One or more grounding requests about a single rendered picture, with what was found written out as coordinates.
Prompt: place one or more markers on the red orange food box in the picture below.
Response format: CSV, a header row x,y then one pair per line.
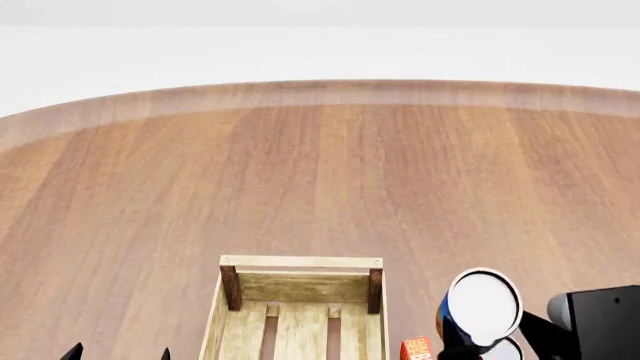
x,y
416,350

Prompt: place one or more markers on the light wooden slatted crate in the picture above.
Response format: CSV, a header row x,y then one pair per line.
x,y
300,330

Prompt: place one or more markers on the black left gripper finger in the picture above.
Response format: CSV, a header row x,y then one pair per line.
x,y
73,353
165,355

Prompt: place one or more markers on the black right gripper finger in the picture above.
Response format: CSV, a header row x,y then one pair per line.
x,y
547,339
462,353

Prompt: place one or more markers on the grey right wrist camera cylinder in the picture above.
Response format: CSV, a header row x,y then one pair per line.
x,y
558,309

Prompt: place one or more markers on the dark blue white-lid soup can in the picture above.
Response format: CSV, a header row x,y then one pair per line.
x,y
482,303

